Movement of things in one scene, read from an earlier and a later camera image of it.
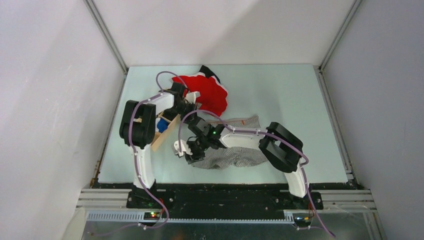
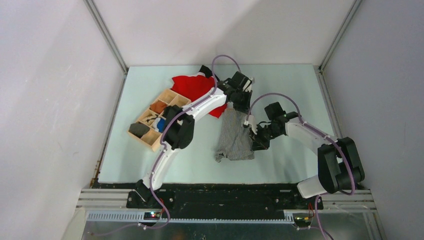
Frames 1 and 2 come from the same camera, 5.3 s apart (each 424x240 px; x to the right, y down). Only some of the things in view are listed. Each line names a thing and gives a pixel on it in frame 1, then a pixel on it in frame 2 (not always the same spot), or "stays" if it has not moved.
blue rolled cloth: (162, 125) stays
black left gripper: (192, 106) → (243, 108)
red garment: (213, 96) stays
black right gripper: (194, 157) → (257, 143)
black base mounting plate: (222, 200) stays
